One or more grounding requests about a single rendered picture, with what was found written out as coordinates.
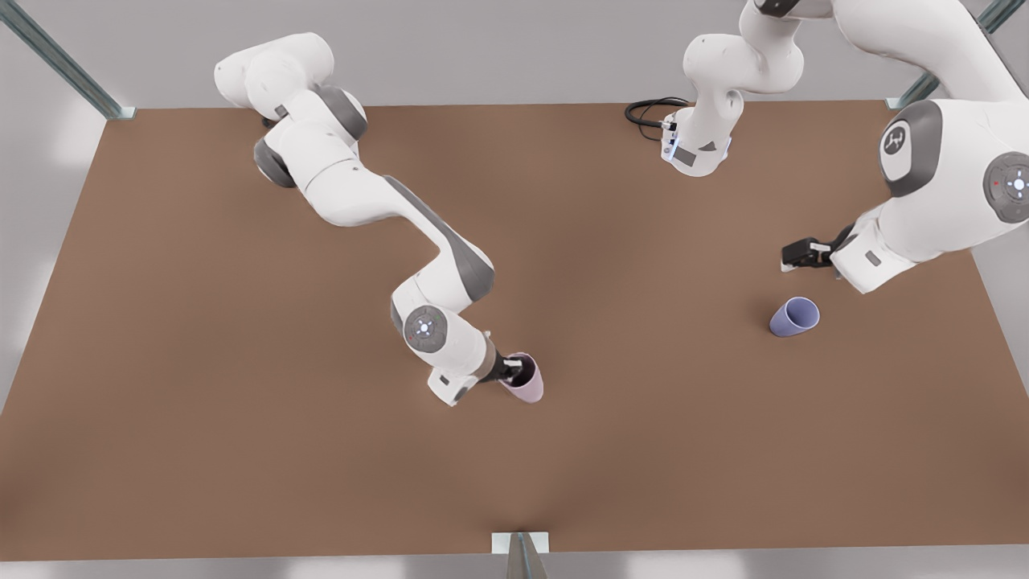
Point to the pink cup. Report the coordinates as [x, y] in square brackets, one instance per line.
[526, 384]

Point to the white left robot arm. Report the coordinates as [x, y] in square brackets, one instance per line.
[932, 161]

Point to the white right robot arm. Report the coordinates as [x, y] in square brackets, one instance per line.
[354, 189]

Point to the purple cup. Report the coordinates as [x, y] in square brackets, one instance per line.
[794, 317]

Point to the silver frame post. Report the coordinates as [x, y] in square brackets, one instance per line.
[949, 60]
[56, 58]
[522, 555]

